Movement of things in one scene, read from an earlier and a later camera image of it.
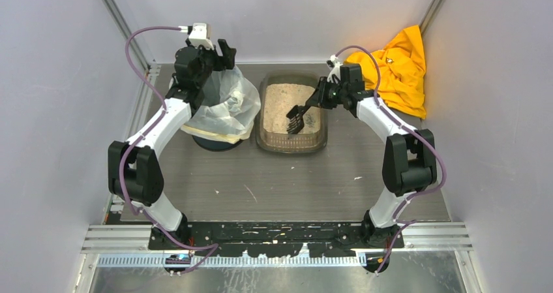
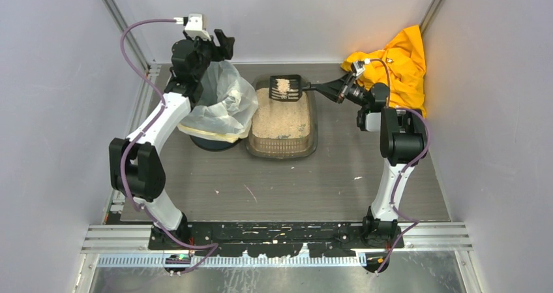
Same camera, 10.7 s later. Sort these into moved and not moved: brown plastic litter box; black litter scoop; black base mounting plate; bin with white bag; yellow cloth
Moved: black litter scoop; brown plastic litter box
Not moved: bin with white bag; yellow cloth; black base mounting plate
